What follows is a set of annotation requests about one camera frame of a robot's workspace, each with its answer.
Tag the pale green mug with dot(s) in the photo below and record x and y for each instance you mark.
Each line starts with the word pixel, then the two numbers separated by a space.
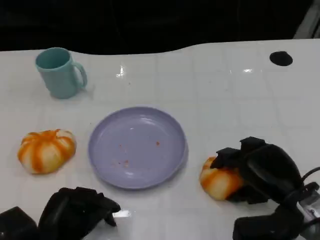
pixel 60 77

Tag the black backdrop cloth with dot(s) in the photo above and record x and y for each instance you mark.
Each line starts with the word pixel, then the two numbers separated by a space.
pixel 150 22

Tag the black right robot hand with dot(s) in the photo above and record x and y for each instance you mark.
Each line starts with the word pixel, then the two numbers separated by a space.
pixel 270 170

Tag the orange and white bread roll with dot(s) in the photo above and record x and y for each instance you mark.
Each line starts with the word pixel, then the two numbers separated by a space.
pixel 217 182
pixel 46 152

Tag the white frame post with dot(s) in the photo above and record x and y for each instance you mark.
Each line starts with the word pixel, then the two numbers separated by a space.
pixel 308 22

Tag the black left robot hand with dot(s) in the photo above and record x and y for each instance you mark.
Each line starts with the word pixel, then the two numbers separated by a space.
pixel 72 212

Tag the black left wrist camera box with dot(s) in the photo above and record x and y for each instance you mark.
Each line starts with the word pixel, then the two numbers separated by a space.
pixel 15 223

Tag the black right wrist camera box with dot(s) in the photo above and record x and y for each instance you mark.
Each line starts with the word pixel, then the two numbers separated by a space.
pixel 267 226

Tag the lilac plate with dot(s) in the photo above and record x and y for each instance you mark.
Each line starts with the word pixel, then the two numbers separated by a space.
pixel 137 147

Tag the black round table grommet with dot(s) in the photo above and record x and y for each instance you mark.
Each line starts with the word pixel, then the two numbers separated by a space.
pixel 281 58

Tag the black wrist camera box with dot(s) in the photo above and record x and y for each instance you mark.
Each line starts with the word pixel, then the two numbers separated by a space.
pixel 267 226
pixel 15 223

